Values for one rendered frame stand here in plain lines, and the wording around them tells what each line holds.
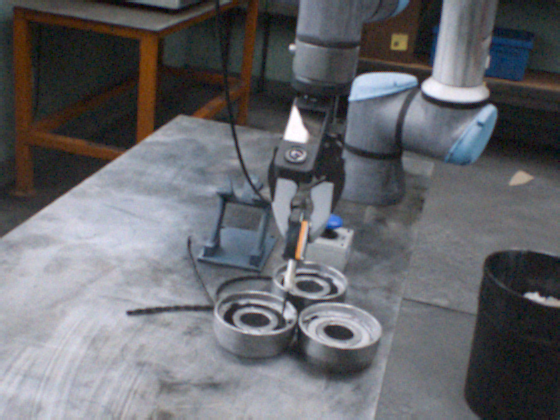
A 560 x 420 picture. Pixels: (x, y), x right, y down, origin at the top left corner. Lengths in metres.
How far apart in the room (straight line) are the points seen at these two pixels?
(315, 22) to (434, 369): 1.76
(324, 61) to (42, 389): 0.49
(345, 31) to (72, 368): 0.50
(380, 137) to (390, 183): 0.10
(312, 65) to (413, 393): 1.61
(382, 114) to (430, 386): 1.20
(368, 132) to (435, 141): 0.13
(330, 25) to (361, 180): 0.61
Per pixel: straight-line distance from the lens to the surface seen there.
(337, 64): 0.93
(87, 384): 0.94
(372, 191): 1.49
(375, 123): 1.46
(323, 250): 1.21
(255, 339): 0.97
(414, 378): 2.48
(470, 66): 1.39
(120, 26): 3.05
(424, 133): 1.42
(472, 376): 2.37
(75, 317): 1.06
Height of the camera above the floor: 1.36
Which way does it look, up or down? 24 degrees down
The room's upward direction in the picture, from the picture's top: 7 degrees clockwise
